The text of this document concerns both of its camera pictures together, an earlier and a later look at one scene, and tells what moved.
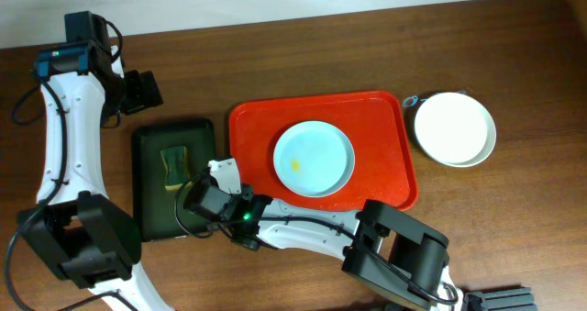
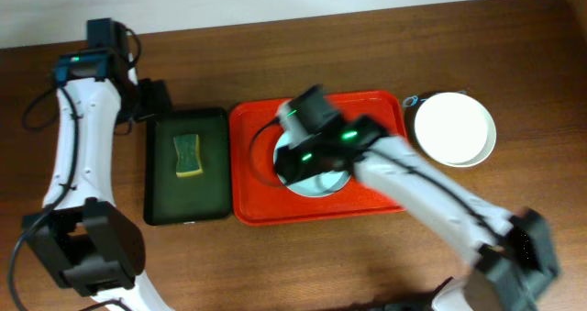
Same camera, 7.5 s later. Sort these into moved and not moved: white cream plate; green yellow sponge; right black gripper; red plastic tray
Moved: right black gripper; green yellow sponge
Not moved: red plastic tray; white cream plate
